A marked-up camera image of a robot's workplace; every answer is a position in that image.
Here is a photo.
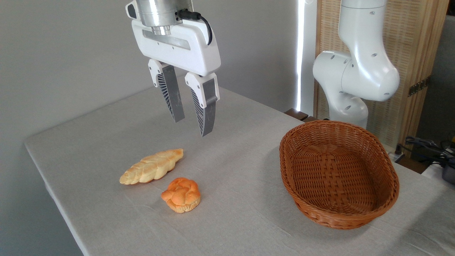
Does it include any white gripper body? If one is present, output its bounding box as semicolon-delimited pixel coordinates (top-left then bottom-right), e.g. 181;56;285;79
131;19;221;76

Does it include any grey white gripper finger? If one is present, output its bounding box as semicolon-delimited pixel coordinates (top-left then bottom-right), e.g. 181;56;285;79
184;72;220;137
148;58;186;123

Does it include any round orange knotted bread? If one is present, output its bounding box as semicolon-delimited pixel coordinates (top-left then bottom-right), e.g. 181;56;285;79
161;177;201;213

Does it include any long braided pale bread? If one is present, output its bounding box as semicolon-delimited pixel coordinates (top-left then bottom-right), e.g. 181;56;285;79
119;148;184;185

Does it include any brown oval wicker basket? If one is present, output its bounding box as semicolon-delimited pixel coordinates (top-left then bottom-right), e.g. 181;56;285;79
279;120;400;230

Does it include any grey tablecloth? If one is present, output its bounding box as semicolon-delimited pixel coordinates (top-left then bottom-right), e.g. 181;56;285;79
24;75;455;256

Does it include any dark brown wooden furniture piece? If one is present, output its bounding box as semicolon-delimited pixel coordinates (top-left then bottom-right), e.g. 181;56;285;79
284;108;317;123

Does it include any dark metal screen hinge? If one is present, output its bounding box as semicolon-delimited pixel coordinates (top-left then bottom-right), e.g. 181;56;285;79
408;76;431;97

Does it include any wooden bamboo folding screen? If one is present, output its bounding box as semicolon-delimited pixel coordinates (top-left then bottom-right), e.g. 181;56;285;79
315;0;450;148

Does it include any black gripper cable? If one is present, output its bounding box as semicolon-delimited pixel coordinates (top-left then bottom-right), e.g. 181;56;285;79
177;9;213;46

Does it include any white vertical wall trim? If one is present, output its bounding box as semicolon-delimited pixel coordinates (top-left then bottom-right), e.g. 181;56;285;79
296;0;317;113

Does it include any black cable bundle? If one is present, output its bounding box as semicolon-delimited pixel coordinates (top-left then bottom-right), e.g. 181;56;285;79
395;136;455;168

